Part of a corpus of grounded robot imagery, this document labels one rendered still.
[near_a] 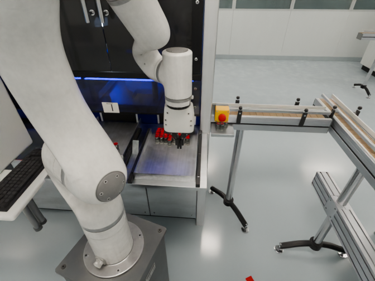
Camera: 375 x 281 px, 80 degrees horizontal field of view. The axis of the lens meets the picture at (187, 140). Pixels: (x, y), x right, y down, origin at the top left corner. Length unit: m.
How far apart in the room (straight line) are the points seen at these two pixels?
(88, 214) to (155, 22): 0.47
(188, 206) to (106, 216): 1.12
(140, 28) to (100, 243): 0.55
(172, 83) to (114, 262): 0.56
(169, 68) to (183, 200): 1.17
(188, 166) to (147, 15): 0.68
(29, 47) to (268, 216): 1.91
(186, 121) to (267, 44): 5.30
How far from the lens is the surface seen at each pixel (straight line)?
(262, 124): 1.37
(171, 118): 0.72
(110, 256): 0.77
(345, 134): 1.41
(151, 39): 0.54
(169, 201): 1.67
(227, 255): 1.78
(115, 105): 1.24
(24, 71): 0.41
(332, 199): 1.56
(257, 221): 1.98
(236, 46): 5.82
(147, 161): 1.06
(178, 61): 0.62
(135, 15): 0.51
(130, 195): 1.70
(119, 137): 1.25
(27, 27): 0.38
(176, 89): 0.65
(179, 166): 1.02
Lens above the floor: 1.57
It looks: 36 degrees down
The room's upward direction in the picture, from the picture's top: straight up
